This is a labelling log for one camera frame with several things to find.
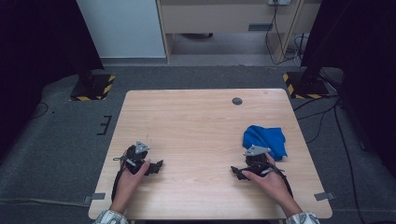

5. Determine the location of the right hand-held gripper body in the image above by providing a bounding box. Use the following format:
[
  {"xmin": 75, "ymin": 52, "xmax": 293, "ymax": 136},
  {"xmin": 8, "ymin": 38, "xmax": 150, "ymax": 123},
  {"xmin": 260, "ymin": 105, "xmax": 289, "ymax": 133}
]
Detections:
[{"xmin": 243, "ymin": 145, "xmax": 276, "ymax": 177}]

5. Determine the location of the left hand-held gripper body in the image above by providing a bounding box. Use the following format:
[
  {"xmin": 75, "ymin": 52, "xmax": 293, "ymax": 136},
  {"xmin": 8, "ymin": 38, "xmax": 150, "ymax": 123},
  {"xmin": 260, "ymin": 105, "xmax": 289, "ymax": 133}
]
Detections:
[{"xmin": 112, "ymin": 140, "xmax": 154, "ymax": 175}]

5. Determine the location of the blue cloth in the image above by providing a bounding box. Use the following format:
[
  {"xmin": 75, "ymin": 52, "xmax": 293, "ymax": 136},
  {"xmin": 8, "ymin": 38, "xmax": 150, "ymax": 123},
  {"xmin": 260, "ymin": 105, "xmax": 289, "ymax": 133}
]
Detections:
[{"xmin": 242, "ymin": 124, "xmax": 289, "ymax": 162}]

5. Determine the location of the person's right hand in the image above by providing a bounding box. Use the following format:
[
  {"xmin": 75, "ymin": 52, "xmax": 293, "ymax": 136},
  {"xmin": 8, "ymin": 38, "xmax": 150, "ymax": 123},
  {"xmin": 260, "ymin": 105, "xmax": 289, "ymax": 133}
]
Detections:
[{"xmin": 242, "ymin": 152, "xmax": 292, "ymax": 203}]

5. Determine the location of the person's left hand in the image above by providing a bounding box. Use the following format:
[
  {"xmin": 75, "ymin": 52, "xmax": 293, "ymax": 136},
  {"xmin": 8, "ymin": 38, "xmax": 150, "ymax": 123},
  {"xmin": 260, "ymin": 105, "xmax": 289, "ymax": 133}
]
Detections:
[{"xmin": 116, "ymin": 159, "xmax": 151, "ymax": 202}]

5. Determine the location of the grey tape piece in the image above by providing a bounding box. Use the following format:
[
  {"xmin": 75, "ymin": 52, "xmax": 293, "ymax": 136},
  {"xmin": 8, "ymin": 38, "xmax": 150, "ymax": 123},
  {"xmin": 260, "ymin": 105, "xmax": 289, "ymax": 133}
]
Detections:
[
  {"xmin": 313, "ymin": 191, "xmax": 337, "ymax": 203},
  {"xmin": 82, "ymin": 192, "xmax": 106, "ymax": 205}
]

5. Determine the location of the black stand base striped edge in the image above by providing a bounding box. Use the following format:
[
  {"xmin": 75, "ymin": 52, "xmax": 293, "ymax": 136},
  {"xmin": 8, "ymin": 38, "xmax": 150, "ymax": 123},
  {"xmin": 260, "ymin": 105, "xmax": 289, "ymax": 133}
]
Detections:
[
  {"xmin": 69, "ymin": 73, "xmax": 117, "ymax": 102},
  {"xmin": 282, "ymin": 71, "xmax": 331, "ymax": 101}
]

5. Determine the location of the white panel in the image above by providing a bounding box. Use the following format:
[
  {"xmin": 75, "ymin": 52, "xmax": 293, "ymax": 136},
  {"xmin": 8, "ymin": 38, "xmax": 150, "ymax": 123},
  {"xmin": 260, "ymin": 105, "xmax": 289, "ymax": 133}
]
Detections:
[{"xmin": 76, "ymin": 0, "xmax": 167, "ymax": 60}]

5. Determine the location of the dark flat object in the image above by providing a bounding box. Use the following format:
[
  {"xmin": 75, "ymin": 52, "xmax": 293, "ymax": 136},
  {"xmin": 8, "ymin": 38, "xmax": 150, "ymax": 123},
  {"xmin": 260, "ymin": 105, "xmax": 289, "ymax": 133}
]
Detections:
[{"xmin": 180, "ymin": 32, "xmax": 215, "ymax": 40}]

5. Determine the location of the black curtain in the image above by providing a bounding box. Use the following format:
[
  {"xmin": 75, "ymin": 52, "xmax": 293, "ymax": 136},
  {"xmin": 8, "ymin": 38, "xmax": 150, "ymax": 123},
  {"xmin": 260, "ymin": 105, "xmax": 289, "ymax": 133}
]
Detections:
[
  {"xmin": 300, "ymin": 0, "xmax": 396, "ymax": 179},
  {"xmin": 0, "ymin": 0, "xmax": 105, "ymax": 161}
]

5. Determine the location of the left hand-held gripper cable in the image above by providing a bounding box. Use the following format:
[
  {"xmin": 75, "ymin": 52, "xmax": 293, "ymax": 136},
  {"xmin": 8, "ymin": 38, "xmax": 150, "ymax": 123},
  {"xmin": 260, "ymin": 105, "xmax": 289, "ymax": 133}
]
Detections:
[{"xmin": 110, "ymin": 166, "xmax": 126, "ymax": 203}]

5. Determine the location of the hand-held gripper cable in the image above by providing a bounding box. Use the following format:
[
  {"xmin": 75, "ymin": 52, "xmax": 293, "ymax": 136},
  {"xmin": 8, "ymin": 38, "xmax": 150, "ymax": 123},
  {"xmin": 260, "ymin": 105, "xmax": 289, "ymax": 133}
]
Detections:
[
  {"xmin": 110, "ymin": 166, "xmax": 126, "ymax": 203},
  {"xmin": 271, "ymin": 166, "xmax": 294, "ymax": 199}
]

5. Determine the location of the right hand-held gripper cable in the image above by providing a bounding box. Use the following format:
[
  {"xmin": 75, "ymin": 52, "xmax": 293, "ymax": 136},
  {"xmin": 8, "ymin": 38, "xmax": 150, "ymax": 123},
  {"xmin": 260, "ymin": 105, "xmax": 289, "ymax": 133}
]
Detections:
[{"xmin": 271, "ymin": 166, "xmax": 294, "ymax": 199}]

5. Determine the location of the long black floor cable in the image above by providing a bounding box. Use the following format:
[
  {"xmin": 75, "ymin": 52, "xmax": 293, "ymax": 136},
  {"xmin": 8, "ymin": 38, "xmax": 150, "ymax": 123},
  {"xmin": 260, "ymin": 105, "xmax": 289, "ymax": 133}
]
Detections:
[{"xmin": 333, "ymin": 102, "xmax": 368, "ymax": 224}]

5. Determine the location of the thin black floor cable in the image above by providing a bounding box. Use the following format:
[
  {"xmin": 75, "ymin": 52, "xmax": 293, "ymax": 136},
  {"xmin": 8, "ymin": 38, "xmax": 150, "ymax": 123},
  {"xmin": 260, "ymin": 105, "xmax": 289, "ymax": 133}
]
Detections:
[{"xmin": 30, "ymin": 102, "xmax": 50, "ymax": 120}]

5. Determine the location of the grey floor cable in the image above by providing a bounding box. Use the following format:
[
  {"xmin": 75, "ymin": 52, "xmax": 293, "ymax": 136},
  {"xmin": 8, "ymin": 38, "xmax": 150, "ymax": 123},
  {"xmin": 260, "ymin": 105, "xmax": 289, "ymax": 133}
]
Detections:
[{"xmin": 0, "ymin": 197, "xmax": 92, "ymax": 208}]

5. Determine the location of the black socket cable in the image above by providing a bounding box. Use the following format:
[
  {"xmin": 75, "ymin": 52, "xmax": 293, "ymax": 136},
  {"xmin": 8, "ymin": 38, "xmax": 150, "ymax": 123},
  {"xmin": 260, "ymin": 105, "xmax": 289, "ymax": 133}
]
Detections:
[{"xmin": 264, "ymin": 0, "xmax": 304, "ymax": 66}]

